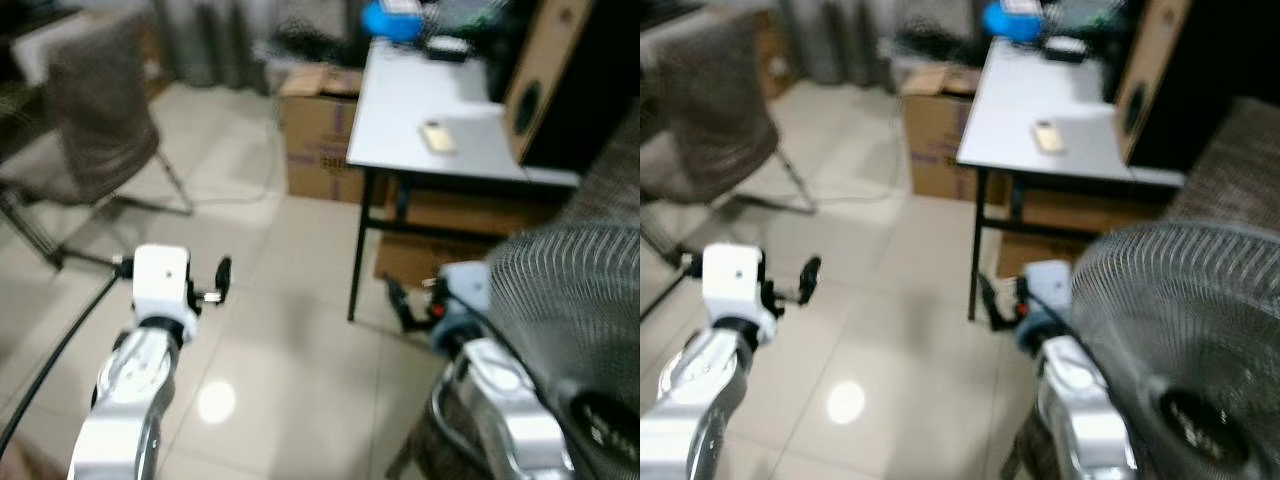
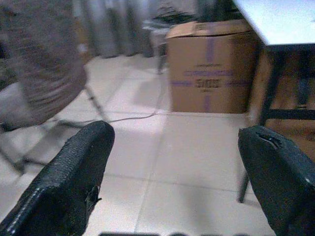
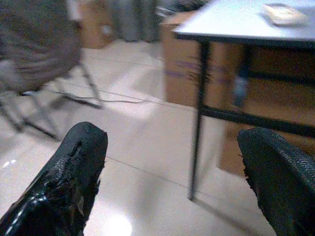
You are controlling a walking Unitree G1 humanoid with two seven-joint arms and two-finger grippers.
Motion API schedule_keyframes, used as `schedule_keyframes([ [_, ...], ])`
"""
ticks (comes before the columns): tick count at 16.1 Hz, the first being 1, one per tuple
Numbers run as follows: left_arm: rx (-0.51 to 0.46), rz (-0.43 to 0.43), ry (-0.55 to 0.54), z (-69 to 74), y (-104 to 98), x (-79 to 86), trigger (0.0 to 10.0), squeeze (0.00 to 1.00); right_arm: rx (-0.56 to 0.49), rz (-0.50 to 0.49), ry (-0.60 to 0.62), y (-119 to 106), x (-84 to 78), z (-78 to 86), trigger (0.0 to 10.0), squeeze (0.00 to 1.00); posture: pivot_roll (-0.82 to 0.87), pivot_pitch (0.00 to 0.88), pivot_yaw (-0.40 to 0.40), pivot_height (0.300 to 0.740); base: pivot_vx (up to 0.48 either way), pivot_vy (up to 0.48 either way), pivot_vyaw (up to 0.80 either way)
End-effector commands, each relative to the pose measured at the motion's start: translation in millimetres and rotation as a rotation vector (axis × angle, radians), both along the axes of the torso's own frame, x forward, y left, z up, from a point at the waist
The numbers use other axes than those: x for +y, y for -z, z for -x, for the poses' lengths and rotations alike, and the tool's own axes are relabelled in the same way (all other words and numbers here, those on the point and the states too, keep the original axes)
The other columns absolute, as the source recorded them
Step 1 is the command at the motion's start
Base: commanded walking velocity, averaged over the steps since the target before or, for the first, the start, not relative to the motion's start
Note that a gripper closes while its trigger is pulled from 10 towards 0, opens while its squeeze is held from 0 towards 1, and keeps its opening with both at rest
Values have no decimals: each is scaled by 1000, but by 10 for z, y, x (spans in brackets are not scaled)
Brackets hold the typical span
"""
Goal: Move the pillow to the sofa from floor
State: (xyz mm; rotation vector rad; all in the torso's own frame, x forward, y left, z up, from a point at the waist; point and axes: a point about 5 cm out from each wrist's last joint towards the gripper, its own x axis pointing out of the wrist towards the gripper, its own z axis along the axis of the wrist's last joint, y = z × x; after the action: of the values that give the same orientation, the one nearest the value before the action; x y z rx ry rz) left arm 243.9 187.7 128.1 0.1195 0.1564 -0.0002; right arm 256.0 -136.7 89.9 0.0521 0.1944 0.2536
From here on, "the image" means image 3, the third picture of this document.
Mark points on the grey curtain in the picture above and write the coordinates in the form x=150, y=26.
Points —
x=140, y=20

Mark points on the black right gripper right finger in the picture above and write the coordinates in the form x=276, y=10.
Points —
x=280, y=177

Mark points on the large brown cardboard box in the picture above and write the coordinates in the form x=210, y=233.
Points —
x=221, y=81

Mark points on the grey round folding chair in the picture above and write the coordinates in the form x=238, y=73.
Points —
x=37, y=51

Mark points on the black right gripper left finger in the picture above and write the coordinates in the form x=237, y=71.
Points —
x=61, y=186

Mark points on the white table with black frame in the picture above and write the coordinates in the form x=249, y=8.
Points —
x=236, y=27

